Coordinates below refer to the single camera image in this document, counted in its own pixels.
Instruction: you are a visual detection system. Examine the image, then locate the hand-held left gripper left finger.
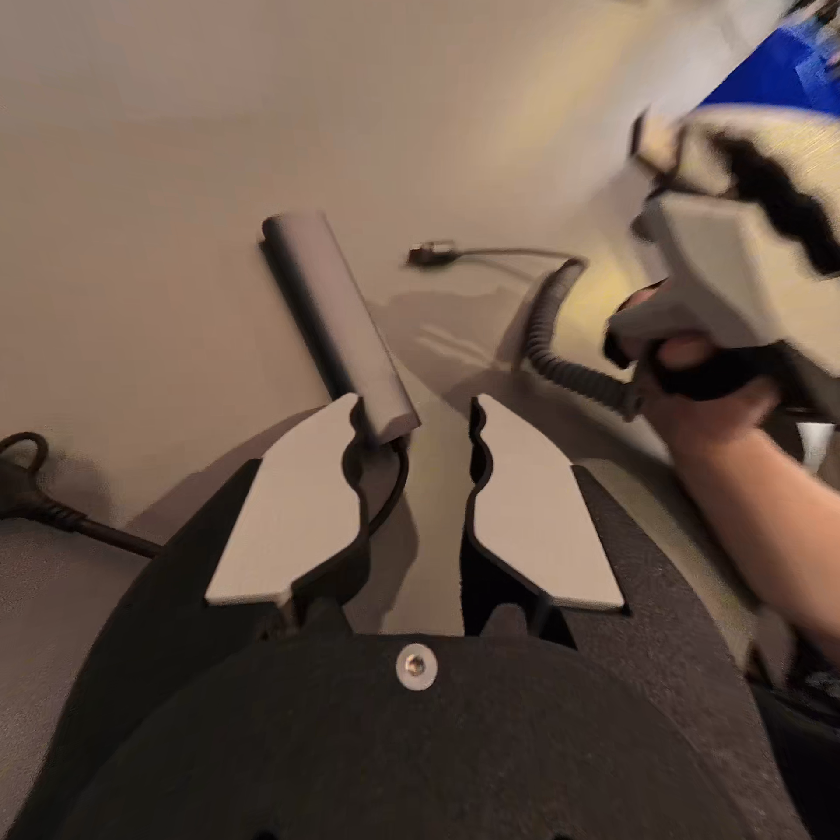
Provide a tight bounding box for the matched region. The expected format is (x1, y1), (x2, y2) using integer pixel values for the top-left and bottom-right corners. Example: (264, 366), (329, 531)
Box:
(205, 392), (371, 608)

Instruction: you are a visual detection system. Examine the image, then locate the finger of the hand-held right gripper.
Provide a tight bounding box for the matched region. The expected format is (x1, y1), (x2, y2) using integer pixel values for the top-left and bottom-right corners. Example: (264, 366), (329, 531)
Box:
(630, 104), (840, 221)
(638, 195), (824, 350)

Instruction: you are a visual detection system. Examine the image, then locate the person's dark clothing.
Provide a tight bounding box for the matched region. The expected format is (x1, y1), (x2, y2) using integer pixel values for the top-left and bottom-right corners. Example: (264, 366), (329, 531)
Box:
(753, 668), (840, 840)

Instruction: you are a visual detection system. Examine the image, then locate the black hub cable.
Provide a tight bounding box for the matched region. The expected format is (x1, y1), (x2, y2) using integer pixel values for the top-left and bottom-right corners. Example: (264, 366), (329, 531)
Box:
(0, 431), (412, 560)

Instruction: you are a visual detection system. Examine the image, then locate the silver usb cable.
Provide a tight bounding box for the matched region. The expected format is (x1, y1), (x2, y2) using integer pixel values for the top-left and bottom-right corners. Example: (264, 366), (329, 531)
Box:
(406, 238), (643, 422)

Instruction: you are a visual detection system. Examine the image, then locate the blue plastic bin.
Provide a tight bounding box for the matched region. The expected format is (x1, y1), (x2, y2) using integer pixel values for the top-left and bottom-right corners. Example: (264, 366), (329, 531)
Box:
(697, 7), (840, 120)

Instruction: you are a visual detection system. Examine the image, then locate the person's right forearm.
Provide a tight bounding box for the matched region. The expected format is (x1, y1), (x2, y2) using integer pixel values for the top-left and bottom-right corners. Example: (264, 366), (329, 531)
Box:
(661, 423), (840, 658)

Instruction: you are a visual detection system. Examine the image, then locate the person's right hand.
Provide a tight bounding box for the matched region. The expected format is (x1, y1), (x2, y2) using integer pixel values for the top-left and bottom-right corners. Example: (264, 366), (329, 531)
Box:
(617, 279), (788, 455)

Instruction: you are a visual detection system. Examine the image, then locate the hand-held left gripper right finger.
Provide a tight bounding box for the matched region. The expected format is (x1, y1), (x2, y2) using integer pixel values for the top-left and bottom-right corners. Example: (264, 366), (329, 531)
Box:
(461, 394), (626, 611)

